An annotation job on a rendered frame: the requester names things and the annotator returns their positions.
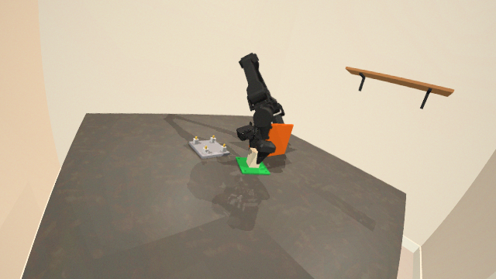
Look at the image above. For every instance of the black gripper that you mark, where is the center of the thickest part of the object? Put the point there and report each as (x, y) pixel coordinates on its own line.
(263, 147)

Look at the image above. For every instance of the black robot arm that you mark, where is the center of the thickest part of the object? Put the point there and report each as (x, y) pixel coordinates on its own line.
(259, 98)

